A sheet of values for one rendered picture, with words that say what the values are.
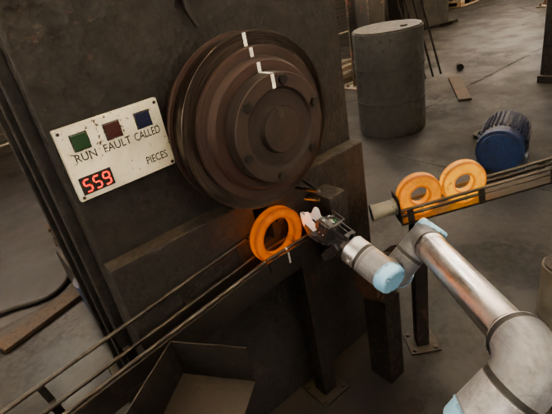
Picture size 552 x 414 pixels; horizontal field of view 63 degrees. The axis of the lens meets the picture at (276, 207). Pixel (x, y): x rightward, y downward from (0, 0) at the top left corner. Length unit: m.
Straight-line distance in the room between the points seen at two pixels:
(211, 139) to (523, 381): 0.80
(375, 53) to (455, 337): 2.45
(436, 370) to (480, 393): 1.03
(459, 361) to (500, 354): 1.06
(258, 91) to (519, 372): 0.77
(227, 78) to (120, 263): 0.55
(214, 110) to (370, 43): 2.86
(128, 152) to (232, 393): 0.64
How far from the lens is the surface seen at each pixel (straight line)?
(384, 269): 1.27
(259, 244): 1.34
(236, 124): 1.06
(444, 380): 1.93
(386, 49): 3.84
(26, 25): 1.13
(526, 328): 0.95
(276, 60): 1.18
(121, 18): 1.19
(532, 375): 0.92
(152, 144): 1.21
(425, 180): 1.59
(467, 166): 1.63
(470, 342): 2.07
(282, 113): 1.13
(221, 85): 1.11
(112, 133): 1.16
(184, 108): 1.09
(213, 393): 1.18
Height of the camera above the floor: 1.47
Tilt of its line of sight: 28 degrees down
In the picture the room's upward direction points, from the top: 11 degrees counter-clockwise
